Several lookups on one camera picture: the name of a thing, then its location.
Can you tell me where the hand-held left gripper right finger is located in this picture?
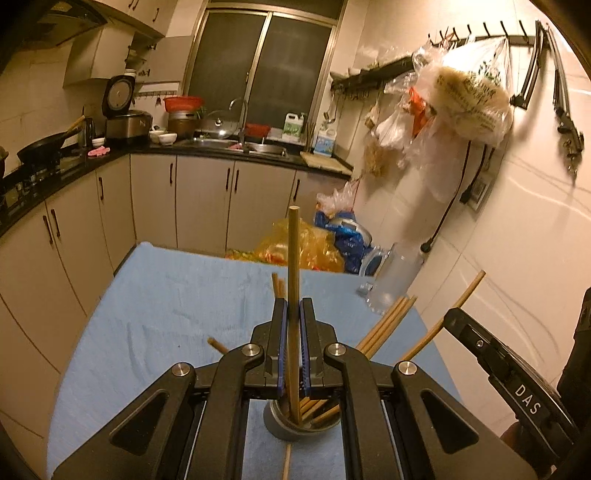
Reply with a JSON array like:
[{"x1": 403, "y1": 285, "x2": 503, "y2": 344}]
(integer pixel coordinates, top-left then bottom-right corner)
[{"x1": 299, "y1": 298, "x2": 539, "y2": 480}]

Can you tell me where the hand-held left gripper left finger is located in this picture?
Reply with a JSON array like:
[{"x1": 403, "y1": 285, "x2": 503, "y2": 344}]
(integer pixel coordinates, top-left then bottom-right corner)
[{"x1": 52, "y1": 298, "x2": 290, "y2": 480}]

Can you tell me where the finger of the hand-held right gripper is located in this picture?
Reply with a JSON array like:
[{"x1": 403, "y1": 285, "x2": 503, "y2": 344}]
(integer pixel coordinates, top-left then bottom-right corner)
[{"x1": 443, "y1": 308, "x2": 579, "y2": 445}]

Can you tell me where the dark grey cup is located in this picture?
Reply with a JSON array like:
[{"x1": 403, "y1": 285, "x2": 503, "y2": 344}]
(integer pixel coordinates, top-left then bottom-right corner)
[{"x1": 263, "y1": 399, "x2": 343, "y2": 445}]

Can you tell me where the yellow plastic bag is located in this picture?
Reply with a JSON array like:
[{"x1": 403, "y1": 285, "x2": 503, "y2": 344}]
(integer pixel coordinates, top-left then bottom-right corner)
[{"x1": 253, "y1": 216, "x2": 345, "y2": 274}]

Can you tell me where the clear plastic jug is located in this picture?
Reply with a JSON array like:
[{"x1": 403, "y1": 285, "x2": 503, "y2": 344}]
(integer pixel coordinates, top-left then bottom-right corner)
[{"x1": 357, "y1": 242, "x2": 424, "y2": 315}]

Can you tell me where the blue table cloth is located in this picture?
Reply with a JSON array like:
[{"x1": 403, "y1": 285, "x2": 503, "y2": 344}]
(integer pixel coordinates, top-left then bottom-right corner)
[{"x1": 46, "y1": 241, "x2": 463, "y2": 480}]

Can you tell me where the blue plastic bag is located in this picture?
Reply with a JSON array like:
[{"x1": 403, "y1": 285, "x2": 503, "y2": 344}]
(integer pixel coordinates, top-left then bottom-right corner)
[{"x1": 314, "y1": 209, "x2": 376, "y2": 276}]

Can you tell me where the clear crumpled plastic bag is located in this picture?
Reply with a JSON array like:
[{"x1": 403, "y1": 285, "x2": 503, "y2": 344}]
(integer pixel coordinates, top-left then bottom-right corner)
[{"x1": 316, "y1": 179, "x2": 362, "y2": 214}]

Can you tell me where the white kitchen base cabinet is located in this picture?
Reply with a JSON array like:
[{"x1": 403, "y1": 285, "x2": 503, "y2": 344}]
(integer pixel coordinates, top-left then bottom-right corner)
[{"x1": 0, "y1": 152, "x2": 352, "y2": 416}]

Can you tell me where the wooden cutting board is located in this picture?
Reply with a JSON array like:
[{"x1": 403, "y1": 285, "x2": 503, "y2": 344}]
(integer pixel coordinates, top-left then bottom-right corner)
[{"x1": 300, "y1": 151, "x2": 354, "y2": 177}]

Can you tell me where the blue label detergent bottle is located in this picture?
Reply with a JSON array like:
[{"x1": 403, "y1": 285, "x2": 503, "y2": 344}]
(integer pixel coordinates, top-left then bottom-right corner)
[{"x1": 312, "y1": 126, "x2": 337, "y2": 158}]

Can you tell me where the steel sink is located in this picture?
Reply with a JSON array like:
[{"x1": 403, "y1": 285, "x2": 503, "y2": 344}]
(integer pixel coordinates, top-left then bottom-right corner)
[{"x1": 184, "y1": 136, "x2": 290, "y2": 158}]

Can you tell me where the green label detergent bottle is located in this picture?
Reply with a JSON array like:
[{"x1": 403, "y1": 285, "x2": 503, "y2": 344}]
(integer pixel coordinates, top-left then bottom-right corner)
[{"x1": 282, "y1": 113, "x2": 304, "y2": 144}]

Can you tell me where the glass pot lid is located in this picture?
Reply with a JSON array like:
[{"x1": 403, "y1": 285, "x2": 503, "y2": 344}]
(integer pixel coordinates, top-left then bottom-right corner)
[{"x1": 200, "y1": 109, "x2": 241, "y2": 140}]

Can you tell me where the steel faucet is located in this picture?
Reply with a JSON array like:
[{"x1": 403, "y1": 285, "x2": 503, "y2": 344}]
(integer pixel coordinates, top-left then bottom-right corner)
[{"x1": 229, "y1": 97, "x2": 250, "y2": 145}]

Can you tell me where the white hanging plastic bag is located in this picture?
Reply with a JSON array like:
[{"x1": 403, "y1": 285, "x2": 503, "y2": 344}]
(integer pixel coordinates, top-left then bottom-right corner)
[{"x1": 373, "y1": 105, "x2": 417, "y2": 149}]

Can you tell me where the black folding metal tool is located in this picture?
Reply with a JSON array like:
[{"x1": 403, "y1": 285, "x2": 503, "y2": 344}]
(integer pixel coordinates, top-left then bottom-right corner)
[
  {"x1": 545, "y1": 25, "x2": 585, "y2": 175},
  {"x1": 509, "y1": 20, "x2": 546, "y2": 112}
]

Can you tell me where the black kitchen countertop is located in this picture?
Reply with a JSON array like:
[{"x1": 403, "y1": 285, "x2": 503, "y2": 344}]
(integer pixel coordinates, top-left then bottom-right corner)
[{"x1": 0, "y1": 137, "x2": 354, "y2": 237}]

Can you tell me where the brown pot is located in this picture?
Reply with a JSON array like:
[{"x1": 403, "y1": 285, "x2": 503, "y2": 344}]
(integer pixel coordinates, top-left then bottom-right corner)
[{"x1": 167, "y1": 110, "x2": 200, "y2": 140}]

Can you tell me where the clear bag of noodles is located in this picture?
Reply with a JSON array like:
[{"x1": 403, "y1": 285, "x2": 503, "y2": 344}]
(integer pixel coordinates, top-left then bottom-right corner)
[{"x1": 410, "y1": 36, "x2": 515, "y2": 149}]

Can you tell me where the red hanging plastic bag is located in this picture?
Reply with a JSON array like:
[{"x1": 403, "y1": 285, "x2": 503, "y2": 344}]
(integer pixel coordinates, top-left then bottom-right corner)
[{"x1": 405, "y1": 87, "x2": 438, "y2": 140}]

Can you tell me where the black rice cooker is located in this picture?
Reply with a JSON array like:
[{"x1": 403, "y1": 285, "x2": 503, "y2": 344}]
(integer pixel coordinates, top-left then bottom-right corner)
[{"x1": 101, "y1": 75, "x2": 154, "y2": 142}]

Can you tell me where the dark window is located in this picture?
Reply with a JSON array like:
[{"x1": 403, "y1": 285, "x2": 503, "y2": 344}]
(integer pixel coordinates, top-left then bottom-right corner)
[{"x1": 182, "y1": 4, "x2": 345, "y2": 140}]

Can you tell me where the gas stove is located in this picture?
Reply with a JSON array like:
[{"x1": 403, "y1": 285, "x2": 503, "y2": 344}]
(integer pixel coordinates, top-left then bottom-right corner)
[{"x1": 0, "y1": 154, "x2": 85, "y2": 209}]

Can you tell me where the black wok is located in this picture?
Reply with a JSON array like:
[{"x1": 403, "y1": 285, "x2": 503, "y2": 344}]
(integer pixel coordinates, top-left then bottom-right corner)
[{"x1": 17, "y1": 115, "x2": 87, "y2": 165}]

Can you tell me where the white upper cabinet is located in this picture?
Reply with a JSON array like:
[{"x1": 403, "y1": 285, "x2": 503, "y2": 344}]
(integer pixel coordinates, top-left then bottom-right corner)
[{"x1": 89, "y1": 0, "x2": 179, "y2": 38}]

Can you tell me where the black power cable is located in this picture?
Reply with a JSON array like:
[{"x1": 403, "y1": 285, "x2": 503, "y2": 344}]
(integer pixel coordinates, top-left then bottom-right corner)
[{"x1": 419, "y1": 137, "x2": 474, "y2": 253}]

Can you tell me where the wall socket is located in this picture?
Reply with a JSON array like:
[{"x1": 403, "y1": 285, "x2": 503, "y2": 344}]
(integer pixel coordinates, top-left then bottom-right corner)
[{"x1": 465, "y1": 174, "x2": 493, "y2": 212}]

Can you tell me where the black wall hook rack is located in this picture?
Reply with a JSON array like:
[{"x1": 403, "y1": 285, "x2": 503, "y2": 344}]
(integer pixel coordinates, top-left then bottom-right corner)
[{"x1": 329, "y1": 52, "x2": 417, "y2": 94}]

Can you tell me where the black hook rail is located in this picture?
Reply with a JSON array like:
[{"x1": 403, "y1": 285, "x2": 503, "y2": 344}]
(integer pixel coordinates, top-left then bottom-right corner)
[{"x1": 427, "y1": 20, "x2": 537, "y2": 50}]

